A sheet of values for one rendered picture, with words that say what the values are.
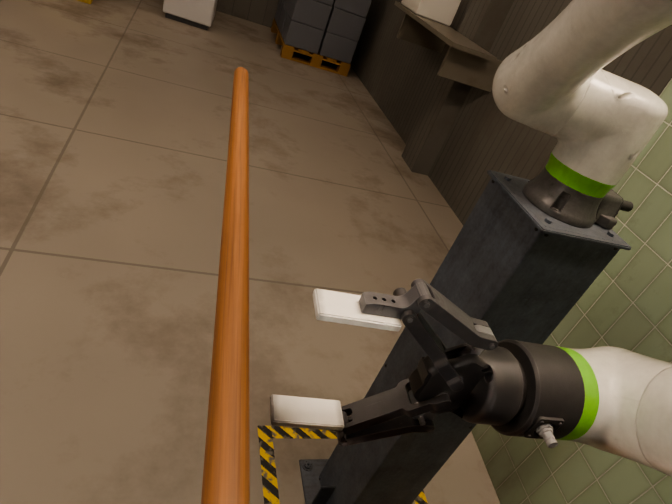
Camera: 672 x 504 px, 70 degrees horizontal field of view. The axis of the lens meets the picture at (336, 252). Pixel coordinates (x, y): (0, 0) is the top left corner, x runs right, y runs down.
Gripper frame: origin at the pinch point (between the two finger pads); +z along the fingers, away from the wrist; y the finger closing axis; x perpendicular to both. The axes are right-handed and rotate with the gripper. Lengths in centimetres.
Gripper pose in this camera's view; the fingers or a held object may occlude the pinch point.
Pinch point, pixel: (303, 362)
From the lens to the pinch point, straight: 42.4
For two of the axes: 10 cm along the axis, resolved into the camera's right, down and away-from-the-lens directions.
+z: -9.4, -1.8, -3.0
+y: -3.2, 7.8, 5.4
